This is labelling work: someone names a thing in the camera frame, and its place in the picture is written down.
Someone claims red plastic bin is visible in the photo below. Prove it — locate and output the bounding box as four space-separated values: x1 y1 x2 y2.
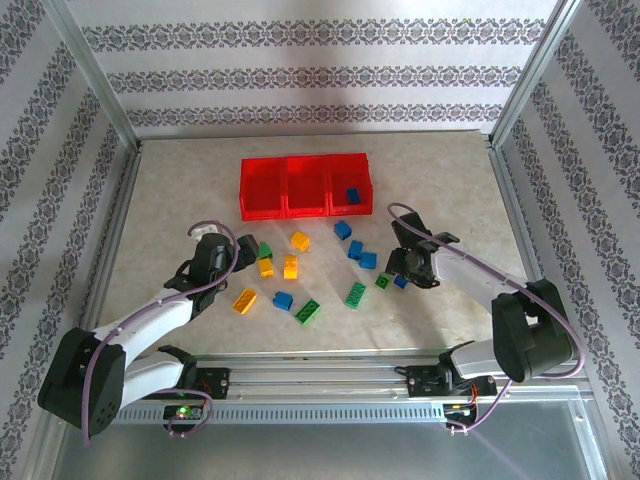
238 157 289 223
324 152 377 218
282 155 333 221

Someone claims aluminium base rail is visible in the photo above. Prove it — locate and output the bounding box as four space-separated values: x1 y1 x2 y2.
194 351 451 402

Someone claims long yellow lego brick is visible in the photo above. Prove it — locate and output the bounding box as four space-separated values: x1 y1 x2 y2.
231 287 259 317

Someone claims long green lego brick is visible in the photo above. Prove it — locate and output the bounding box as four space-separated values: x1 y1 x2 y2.
293 298 323 327
344 280 368 312

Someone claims aluminium side rail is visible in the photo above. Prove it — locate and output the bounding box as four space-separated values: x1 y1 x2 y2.
485 134 549 282
79 142 146 351

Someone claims aluminium frame post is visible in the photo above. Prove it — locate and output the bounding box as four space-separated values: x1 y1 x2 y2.
486 0 589 147
41 0 143 149

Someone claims controller board with green light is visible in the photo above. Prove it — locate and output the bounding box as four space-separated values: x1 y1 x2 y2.
163 402 207 423

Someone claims purple cable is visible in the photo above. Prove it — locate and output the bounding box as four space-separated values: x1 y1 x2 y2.
166 388 215 442
387 201 588 436
81 219 242 446

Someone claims grey metal sheet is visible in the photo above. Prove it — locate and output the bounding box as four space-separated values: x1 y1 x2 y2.
49 384 602 480

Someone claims slotted grey cable duct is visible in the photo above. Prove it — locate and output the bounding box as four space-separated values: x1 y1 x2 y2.
113 401 451 426

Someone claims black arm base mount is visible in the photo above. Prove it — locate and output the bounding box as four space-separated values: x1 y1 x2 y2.
398 363 497 402
195 366 233 400

